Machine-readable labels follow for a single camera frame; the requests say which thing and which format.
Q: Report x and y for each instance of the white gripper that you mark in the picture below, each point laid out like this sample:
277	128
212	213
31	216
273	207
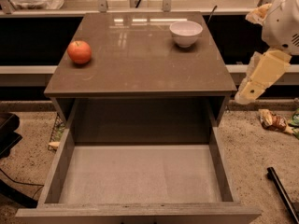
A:
281	27

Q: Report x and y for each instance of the red apple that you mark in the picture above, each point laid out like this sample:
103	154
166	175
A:
79	52

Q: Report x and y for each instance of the grey drawer cabinet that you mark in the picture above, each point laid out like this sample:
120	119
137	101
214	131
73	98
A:
140	87

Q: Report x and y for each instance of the open grey top drawer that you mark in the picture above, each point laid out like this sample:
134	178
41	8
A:
139	161

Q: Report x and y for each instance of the white ceramic bowl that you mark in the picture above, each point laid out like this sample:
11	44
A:
185	33

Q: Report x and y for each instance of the brown snack packet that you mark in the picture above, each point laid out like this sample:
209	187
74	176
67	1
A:
273	122

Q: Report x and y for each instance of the green snack packet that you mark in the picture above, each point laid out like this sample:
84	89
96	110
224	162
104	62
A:
293	122

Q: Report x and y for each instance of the black bar on floor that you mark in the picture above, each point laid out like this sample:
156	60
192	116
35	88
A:
292	207

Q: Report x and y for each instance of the wire basket with items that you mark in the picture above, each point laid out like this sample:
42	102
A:
56	133

